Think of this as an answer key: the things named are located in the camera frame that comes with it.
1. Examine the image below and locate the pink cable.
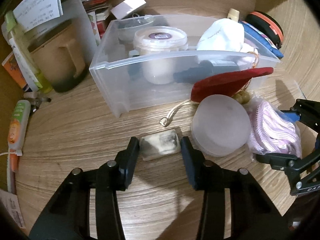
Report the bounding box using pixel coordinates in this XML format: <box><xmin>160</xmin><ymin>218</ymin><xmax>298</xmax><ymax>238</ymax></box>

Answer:
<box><xmin>246</xmin><ymin>94</ymin><xmax>303</xmax><ymax>158</ymax></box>

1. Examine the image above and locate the frosted round plastic container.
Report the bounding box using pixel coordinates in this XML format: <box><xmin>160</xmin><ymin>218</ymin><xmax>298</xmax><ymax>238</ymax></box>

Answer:
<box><xmin>191</xmin><ymin>95</ymin><xmax>251</xmax><ymax>157</ymax></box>

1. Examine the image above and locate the red velvet pouch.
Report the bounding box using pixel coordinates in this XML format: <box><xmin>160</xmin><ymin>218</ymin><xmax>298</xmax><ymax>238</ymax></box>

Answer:
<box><xmin>190</xmin><ymin>67</ymin><xmax>274</xmax><ymax>103</ymax></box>

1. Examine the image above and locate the white cloth pouch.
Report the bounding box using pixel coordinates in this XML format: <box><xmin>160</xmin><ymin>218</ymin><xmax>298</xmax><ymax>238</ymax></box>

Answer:
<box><xmin>196</xmin><ymin>18</ymin><xmax>258</xmax><ymax>56</ymax></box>

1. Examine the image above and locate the black orange round case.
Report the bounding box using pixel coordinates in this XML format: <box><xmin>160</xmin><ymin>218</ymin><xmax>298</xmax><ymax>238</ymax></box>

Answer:
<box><xmin>245</xmin><ymin>11</ymin><xmax>284</xmax><ymax>49</ymax></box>

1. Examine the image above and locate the blue patchwork pencil pouch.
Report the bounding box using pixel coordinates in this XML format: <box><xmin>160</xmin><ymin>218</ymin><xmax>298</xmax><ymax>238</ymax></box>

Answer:
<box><xmin>239</xmin><ymin>21</ymin><xmax>284</xmax><ymax>59</ymax></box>

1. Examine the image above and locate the orange green tube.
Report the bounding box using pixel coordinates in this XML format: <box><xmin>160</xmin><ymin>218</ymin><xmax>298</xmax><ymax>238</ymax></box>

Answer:
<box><xmin>7</xmin><ymin>100</ymin><xmax>31</xmax><ymax>172</ymax></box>

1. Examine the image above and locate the cream lotion tube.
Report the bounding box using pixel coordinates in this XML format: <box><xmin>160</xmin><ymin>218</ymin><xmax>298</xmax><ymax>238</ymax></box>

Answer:
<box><xmin>227</xmin><ymin>8</ymin><xmax>240</xmax><ymax>22</ymax></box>

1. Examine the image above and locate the green spray bottle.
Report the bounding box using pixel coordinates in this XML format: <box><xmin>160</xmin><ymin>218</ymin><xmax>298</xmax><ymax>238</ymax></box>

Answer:
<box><xmin>1</xmin><ymin>11</ymin><xmax>52</xmax><ymax>94</ymax></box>

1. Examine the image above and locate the brown mug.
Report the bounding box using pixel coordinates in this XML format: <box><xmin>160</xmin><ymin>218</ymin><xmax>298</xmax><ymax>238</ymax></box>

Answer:
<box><xmin>28</xmin><ymin>20</ymin><xmax>88</xmax><ymax>93</ymax></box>

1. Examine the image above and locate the orange booklet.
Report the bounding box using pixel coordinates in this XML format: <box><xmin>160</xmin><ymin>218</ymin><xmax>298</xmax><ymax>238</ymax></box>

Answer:
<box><xmin>2</xmin><ymin>52</ymin><xmax>29</xmax><ymax>91</ymax></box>

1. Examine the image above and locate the clear plastic storage bin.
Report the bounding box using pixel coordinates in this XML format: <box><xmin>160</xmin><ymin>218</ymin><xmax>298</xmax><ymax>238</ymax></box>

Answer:
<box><xmin>89</xmin><ymin>15</ymin><xmax>279</xmax><ymax>116</ymax></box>

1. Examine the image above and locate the bowl of trinkets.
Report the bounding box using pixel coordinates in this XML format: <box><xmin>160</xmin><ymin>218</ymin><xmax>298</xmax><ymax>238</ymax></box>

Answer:
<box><xmin>118</xmin><ymin>15</ymin><xmax>155</xmax><ymax>43</ymax></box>

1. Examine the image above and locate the pink white small box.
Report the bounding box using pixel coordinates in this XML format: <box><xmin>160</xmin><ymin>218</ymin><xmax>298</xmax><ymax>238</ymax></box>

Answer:
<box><xmin>111</xmin><ymin>0</ymin><xmax>146</xmax><ymax>20</ymax></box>

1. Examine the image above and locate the white paper receipt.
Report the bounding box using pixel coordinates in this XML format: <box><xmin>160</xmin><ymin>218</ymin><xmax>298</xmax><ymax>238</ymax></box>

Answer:
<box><xmin>12</xmin><ymin>0</ymin><xmax>98</xmax><ymax>55</ymax></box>

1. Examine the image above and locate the stack of books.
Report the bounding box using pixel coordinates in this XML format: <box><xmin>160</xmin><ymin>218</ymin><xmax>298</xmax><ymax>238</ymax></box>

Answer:
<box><xmin>81</xmin><ymin>0</ymin><xmax>112</xmax><ymax>45</ymax></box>

